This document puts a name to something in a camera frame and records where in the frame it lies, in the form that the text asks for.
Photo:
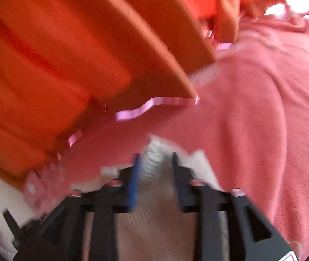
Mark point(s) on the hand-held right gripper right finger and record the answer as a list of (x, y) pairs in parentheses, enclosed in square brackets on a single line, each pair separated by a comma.
[(178, 187)]

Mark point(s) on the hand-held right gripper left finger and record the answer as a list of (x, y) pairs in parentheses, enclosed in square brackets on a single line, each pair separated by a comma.
[(132, 187)]

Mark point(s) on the beige knit garment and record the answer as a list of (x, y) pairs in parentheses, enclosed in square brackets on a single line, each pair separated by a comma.
[(157, 223)]

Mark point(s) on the pink patterned cloth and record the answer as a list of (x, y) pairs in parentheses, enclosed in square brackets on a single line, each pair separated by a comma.
[(39, 189)]

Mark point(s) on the pink blanket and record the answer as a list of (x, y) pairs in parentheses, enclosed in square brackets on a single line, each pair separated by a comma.
[(246, 119)]

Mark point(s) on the orange plastic basket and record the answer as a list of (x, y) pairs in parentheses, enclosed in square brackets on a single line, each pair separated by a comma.
[(62, 54)]

